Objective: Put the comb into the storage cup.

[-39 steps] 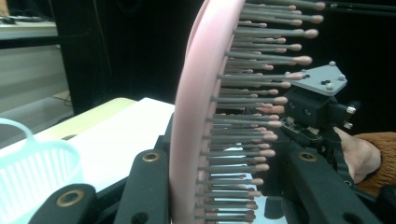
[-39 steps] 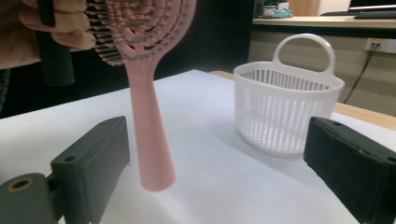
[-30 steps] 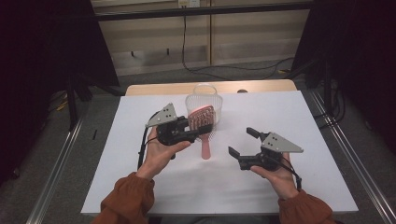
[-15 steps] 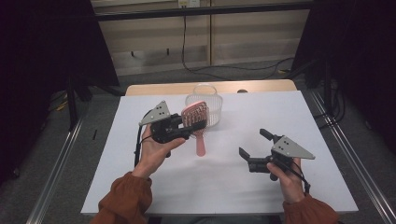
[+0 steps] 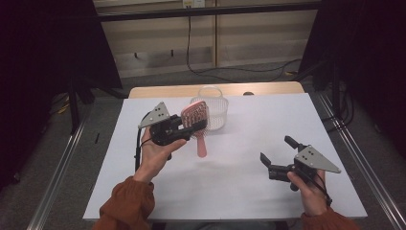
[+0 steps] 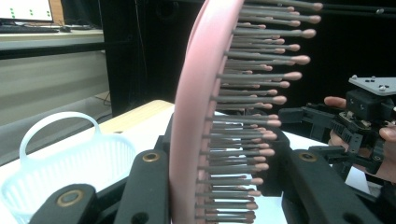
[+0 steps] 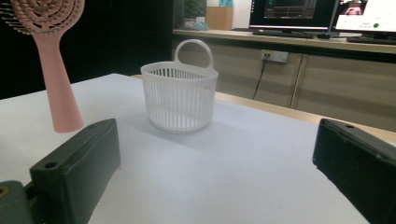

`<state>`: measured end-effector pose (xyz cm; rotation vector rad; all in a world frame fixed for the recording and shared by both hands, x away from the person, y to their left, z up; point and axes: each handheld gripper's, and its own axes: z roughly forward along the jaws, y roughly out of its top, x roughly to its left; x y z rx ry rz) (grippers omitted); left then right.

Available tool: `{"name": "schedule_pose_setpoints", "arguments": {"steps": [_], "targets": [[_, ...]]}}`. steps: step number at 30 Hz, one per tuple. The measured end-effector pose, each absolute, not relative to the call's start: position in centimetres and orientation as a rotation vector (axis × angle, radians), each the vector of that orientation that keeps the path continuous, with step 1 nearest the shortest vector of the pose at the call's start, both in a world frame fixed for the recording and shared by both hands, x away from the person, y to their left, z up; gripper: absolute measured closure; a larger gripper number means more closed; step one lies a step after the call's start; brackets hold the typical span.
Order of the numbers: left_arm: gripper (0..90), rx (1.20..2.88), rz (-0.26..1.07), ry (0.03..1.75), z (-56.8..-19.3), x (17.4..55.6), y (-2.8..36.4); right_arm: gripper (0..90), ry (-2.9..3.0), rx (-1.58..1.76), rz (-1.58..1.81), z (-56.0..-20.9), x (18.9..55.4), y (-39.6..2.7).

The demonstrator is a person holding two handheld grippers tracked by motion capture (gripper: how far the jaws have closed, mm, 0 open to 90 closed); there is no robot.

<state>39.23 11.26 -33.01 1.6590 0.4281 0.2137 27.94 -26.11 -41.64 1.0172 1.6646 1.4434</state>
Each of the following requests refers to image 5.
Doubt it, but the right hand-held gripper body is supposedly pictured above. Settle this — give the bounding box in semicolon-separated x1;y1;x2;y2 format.
268;145;342;193

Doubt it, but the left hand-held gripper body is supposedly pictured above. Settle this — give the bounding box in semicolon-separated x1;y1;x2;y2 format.
137;101;192;147

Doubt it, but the pink hairbrush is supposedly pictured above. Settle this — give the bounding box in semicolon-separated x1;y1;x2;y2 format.
180;101;211;158

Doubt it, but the clear plastic basket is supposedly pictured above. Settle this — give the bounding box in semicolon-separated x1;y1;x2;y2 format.
190;85;230;132

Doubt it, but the person's left hand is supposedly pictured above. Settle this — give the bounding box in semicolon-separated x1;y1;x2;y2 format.
133;126;188;184

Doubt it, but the person's right hand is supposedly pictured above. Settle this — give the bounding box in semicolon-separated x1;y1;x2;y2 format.
286;171;329;218

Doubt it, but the white table cover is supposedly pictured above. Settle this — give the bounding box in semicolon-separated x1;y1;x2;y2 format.
82;93;368;222

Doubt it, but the black stand leg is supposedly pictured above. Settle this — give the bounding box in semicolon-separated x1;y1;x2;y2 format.
68;80;80;134

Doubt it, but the black horizontal bar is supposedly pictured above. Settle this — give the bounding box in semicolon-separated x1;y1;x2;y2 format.
97;2;322;23

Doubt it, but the black curtain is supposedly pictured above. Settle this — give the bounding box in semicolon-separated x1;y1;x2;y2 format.
298;0;406;157
0;0;124;193

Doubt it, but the right hand-held gripper cable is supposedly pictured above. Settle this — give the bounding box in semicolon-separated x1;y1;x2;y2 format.
305;171;333;207

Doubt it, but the hand-held gripper cable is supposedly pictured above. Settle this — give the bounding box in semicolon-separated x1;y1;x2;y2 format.
305;171;333;207
135;111;155;173

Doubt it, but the left hand-held gripper cable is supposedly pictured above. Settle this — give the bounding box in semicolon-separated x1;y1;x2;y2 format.
135;111;155;173

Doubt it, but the metal floor rail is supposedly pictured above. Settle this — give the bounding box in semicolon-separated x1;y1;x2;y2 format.
317;92;406;230
27;121;87;230

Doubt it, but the bundle of black cables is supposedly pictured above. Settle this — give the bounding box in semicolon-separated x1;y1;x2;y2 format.
322;80;356;132

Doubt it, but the long black floor cable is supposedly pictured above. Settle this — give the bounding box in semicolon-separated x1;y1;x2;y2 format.
186;15;303;83

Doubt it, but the white wall socket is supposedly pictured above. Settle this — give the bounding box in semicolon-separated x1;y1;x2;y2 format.
182;0;206;9

